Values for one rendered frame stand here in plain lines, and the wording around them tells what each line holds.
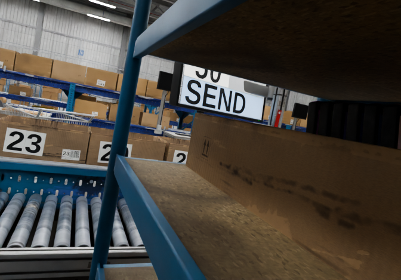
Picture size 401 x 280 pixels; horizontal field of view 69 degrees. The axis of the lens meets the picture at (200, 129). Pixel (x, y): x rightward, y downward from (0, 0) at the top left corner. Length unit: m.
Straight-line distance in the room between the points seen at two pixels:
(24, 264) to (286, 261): 0.91
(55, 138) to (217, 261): 1.38
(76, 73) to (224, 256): 5.90
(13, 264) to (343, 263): 0.95
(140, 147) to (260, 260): 1.39
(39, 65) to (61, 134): 4.61
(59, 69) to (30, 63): 0.47
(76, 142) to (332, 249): 1.40
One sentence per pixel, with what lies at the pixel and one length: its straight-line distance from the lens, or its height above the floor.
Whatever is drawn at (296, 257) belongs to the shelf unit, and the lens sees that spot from 0.27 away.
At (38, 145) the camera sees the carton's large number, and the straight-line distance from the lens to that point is 1.57.
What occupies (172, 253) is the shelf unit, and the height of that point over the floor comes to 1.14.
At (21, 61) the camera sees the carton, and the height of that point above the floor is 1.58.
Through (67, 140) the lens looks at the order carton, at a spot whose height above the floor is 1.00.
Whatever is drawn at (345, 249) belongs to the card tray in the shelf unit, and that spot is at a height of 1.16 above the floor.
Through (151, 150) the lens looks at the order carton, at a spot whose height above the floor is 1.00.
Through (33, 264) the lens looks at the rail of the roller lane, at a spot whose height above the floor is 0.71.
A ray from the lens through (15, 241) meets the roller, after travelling 1.12.
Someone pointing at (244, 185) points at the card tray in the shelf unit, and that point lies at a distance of 0.36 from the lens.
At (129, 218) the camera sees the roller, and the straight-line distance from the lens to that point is 1.34.
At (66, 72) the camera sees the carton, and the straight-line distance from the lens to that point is 6.07.
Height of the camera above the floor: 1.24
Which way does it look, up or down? 3 degrees down
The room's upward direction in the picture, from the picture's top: 10 degrees clockwise
